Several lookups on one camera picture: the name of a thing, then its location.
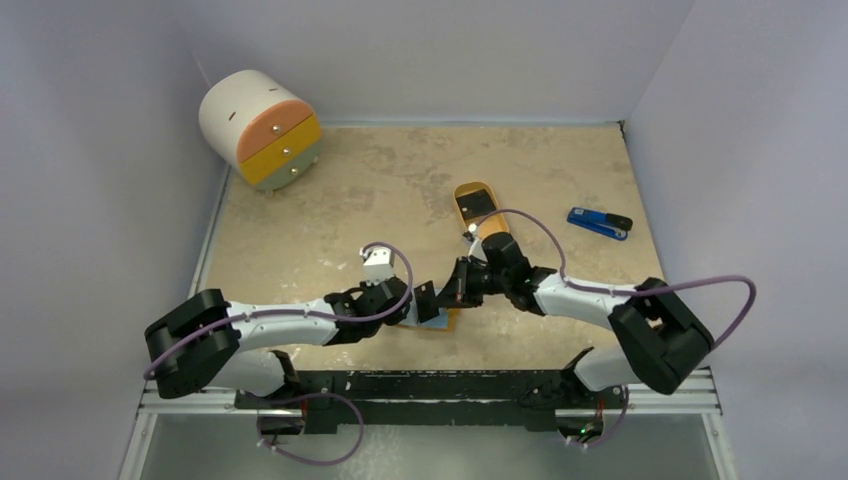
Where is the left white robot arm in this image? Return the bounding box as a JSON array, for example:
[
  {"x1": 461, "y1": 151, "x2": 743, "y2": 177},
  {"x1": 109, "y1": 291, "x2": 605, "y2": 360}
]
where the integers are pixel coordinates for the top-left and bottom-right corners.
[{"x1": 143, "y1": 277, "x2": 414, "y2": 409}]

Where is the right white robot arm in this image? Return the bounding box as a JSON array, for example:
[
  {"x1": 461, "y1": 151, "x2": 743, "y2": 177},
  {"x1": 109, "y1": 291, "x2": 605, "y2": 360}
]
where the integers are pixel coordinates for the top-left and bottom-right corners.
[{"x1": 434, "y1": 233, "x2": 715, "y2": 407}]

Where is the black card stack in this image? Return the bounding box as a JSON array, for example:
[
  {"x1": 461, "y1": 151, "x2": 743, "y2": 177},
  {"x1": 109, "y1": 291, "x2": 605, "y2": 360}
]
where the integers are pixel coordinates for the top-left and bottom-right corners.
[{"x1": 456, "y1": 189, "x2": 498, "y2": 222}]

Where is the orange oval tray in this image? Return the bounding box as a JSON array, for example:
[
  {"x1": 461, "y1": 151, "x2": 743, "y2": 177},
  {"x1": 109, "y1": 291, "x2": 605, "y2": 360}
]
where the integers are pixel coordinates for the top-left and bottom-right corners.
[{"x1": 454, "y1": 181, "x2": 509, "y2": 238}]

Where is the blue black stapler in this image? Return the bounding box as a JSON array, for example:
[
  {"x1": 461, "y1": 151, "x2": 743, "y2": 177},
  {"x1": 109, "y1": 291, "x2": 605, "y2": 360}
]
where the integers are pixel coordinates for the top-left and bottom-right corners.
[{"x1": 567, "y1": 207, "x2": 633, "y2": 241}]

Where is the white round mini drawer chest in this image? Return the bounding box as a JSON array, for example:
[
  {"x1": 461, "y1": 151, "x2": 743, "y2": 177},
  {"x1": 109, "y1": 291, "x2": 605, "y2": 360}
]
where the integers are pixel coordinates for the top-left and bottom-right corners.
[{"x1": 198, "y1": 70, "x2": 322, "y2": 191}]

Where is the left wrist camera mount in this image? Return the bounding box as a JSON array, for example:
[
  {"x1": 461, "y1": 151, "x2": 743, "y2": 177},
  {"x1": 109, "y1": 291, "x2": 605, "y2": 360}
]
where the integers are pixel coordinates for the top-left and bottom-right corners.
[{"x1": 360, "y1": 246, "x2": 395, "y2": 286}]

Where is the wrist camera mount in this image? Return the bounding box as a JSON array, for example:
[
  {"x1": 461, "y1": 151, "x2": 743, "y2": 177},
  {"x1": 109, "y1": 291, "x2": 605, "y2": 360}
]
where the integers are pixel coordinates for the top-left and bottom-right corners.
[
  {"x1": 463, "y1": 223, "x2": 486, "y2": 261},
  {"x1": 360, "y1": 246, "x2": 395, "y2": 286}
]

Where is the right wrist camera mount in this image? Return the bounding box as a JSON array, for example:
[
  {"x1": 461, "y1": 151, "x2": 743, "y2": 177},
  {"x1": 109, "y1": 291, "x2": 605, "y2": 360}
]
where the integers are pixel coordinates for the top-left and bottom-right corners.
[{"x1": 463, "y1": 223, "x2": 486, "y2": 261}]

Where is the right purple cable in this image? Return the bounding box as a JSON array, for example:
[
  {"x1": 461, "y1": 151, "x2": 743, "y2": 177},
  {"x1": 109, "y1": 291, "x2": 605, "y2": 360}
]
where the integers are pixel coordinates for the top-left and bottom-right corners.
[{"x1": 470, "y1": 209, "x2": 758, "y2": 352}]

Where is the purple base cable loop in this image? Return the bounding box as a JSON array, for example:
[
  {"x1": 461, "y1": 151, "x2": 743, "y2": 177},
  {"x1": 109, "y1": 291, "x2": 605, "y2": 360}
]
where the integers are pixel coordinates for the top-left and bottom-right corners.
[{"x1": 254, "y1": 390, "x2": 366, "y2": 467}]

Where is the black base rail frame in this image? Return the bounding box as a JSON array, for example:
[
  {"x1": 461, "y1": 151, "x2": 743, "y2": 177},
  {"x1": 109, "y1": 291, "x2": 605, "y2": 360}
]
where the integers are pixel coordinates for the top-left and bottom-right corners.
[{"x1": 141, "y1": 369, "x2": 720, "y2": 443}]

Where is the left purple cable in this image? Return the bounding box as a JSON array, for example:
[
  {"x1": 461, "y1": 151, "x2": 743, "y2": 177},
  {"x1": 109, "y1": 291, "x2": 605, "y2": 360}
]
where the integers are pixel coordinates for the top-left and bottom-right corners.
[{"x1": 142, "y1": 241, "x2": 415, "y2": 382}]

